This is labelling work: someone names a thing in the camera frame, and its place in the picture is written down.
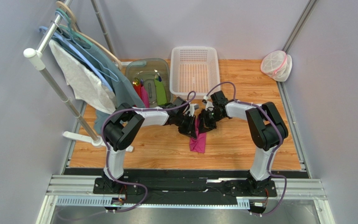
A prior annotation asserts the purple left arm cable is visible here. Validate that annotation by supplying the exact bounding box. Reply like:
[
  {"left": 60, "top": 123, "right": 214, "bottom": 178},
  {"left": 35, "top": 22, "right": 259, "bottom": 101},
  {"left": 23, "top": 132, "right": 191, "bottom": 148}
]
[{"left": 101, "top": 91, "right": 197, "bottom": 213}]

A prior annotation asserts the pink utensil sleeve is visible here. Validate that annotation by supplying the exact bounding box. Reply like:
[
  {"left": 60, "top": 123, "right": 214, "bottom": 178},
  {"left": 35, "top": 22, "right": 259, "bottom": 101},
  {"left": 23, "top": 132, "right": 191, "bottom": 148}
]
[{"left": 140, "top": 86, "right": 150, "bottom": 108}]

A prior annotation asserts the white terry towel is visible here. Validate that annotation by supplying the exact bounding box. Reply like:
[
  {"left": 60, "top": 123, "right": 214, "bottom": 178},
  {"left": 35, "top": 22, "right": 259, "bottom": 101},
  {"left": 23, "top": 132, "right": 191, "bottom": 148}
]
[{"left": 49, "top": 40, "right": 116, "bottom": 114}]

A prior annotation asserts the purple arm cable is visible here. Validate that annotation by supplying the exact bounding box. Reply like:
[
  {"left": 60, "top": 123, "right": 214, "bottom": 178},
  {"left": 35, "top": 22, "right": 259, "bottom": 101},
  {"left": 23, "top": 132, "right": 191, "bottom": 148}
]
[
  {"left": 205, "top": 81, "right": 288, "bottom": 217},
  {"left": 101, "top": 91, "right": 197, "bottom": 213}
]

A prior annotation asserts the silver clothes rack pole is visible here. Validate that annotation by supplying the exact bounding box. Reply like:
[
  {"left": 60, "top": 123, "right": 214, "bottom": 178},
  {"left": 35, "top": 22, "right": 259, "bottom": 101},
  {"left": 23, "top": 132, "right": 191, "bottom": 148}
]
[{"left": 23, "top": 13, "right": 97, "bottom": 140}]

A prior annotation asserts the red utensil sleeve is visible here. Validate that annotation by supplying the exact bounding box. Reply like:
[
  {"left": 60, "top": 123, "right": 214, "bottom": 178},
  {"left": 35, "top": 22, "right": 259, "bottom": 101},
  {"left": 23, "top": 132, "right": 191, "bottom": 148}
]
[{"left": 132, "top": 83, "right": 141, "bottom": 98}]

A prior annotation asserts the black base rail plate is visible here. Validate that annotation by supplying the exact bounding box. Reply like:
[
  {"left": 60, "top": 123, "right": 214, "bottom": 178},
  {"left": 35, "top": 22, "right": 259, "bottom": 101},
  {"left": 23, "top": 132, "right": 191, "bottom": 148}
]
[{"left": 93, "top": 169, "right": 277, "bottom": 205}]

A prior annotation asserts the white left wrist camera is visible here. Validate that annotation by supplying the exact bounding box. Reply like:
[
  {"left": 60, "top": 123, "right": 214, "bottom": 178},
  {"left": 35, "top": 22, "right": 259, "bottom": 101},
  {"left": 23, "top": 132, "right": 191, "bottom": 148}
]
[{"left": 185, "top": 104, "right": 199, "bottom": 117}]

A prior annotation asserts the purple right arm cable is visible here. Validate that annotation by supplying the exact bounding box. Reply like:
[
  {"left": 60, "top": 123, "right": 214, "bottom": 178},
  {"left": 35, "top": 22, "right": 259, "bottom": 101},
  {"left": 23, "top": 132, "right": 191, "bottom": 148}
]
[{"left": 205, "top": 81, "right": 288, "bottom": 217}]

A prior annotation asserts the grey-green plastic tub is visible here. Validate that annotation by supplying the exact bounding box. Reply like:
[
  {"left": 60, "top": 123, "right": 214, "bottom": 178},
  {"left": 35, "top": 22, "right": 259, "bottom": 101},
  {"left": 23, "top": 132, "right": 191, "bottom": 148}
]
[{"left": 125, "top": 58, "right": 173, "bottom": 108}]

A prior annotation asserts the teal plastic hanger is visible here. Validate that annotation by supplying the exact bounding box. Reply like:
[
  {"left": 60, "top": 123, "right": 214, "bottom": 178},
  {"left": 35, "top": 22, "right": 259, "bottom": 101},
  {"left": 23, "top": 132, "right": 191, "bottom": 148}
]
[{"left": 55, "top": 7, "right": 119, "bottom": 83}]

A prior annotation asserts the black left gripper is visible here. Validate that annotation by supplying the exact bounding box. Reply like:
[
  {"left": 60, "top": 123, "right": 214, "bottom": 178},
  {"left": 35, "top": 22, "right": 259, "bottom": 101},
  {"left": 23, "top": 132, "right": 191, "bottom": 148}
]
[{"left": 174, "top": 113, "right": 197, "bottom": 139}]

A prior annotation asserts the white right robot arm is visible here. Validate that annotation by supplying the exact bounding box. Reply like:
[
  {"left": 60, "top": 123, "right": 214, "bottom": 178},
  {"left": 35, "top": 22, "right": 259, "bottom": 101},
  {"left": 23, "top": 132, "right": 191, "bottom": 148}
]
[{"left": 199, "top": 91, "right": 289, "bottom": 196}]

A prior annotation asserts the light blue plastic hanger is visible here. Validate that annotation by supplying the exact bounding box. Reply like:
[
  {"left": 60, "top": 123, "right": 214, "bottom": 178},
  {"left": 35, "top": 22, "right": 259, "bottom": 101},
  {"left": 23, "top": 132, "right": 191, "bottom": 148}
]
[{"left": 51, "top": 31, "right": 119, "bottom": 92}]

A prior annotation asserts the white perforated plastic basket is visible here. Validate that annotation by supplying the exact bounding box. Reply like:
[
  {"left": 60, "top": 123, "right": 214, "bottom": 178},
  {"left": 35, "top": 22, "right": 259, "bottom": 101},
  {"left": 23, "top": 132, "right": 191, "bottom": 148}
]
[{"left": 169, "top": 46, "right": 220, "bottom": 99}]

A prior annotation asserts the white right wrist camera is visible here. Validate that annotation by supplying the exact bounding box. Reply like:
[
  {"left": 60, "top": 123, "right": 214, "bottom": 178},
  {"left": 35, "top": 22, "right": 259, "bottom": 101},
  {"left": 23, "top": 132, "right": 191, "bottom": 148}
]
[{"left": 202, "top": 96, "right": 214, "bottom": 112}]

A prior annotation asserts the white clothes rack foot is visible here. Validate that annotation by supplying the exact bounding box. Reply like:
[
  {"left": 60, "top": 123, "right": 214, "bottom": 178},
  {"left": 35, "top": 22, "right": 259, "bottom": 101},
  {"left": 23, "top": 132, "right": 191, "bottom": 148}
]
[{"left": 62, "top": 131, "right": 134, "bottom": 153}]

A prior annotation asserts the blue-grey cloth garment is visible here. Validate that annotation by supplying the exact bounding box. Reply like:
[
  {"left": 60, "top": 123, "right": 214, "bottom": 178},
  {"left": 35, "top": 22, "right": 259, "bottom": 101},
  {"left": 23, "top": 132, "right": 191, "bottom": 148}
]
[{"left": 55, "top": 40, "right": 145, "bottom": 134}]

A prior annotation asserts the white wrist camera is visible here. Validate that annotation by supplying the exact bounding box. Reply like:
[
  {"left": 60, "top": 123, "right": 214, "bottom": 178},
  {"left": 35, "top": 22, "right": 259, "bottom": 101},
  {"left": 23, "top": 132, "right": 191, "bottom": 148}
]
[
  {"left": 185, "top": 104, "right": 199, "bottom": 117},
  {"left": 202, "top": 96, "right": 214, "bottom": 112}
]

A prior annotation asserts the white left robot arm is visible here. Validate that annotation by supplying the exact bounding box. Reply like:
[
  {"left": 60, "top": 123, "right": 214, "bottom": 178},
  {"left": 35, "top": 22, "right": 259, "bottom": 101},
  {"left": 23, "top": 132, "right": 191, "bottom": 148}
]
[{"left": 101, "top": 97, "right": 199, "bottom": 188}]

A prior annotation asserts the white mesh laundry bag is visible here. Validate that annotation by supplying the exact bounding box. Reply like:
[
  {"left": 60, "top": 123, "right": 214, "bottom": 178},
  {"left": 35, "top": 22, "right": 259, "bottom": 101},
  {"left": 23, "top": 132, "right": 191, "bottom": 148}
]
[{"left": 260, "top": 50, "right": 293, "bottom": 82}]

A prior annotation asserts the green utensil sleeve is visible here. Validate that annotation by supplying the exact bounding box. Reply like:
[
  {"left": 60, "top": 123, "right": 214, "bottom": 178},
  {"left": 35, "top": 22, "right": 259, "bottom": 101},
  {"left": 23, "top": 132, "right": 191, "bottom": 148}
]
[{"left": 154, "top": 79, "right": 168, "bottom": 105}]

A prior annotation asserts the beige wooden hanger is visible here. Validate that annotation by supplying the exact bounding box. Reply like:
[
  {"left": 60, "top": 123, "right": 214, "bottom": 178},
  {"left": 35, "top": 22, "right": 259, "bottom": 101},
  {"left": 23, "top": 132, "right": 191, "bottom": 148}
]
[{"left": 55, "top": 0, "right": 123, "bottom": 71}]

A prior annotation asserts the magenta paper napkin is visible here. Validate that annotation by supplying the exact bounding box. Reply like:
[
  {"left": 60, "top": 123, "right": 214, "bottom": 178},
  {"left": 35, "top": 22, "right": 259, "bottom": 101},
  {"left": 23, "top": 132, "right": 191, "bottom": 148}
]
[{"left": 189, "top": 117, "right": 207, "bottom": 154}]

